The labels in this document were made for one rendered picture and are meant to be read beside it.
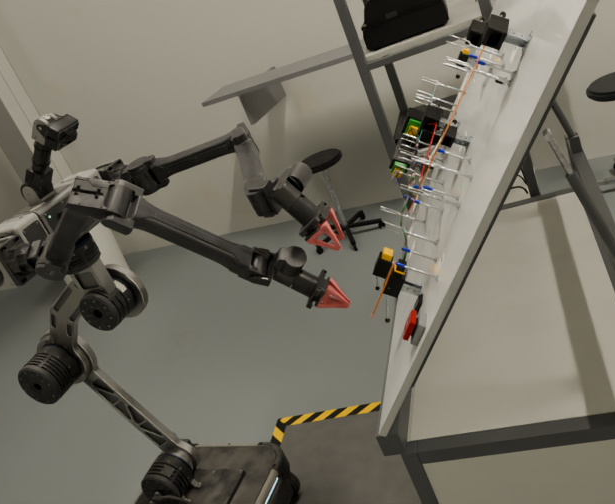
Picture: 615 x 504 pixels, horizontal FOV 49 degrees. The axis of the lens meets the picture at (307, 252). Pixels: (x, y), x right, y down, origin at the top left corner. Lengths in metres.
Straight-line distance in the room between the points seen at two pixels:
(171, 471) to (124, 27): 3.63
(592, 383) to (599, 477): 0.21
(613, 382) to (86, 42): 4.79
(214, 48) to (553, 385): 3.92
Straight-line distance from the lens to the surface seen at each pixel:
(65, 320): 2.56
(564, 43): 1.19
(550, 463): 1.66
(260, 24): 4.88
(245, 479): 2.71
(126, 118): 5.73
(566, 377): 1.72
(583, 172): 2.19
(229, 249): 1.62
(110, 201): 1.53
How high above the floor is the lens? 1.91
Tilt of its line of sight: 24 degrees down
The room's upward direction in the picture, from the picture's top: 24 degrees counter-clockwise
